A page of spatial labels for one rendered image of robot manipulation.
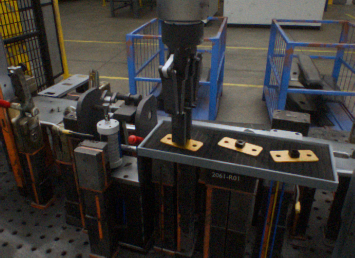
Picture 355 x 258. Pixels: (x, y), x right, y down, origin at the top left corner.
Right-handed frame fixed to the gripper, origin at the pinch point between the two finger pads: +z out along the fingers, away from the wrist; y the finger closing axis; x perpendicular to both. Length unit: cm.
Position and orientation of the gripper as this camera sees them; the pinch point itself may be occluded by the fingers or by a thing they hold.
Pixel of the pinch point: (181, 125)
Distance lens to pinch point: 65.5
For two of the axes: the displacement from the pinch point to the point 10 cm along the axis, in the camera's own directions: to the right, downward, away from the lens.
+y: 4.9, -3.9, 7.8
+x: -8.7, -2.2, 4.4
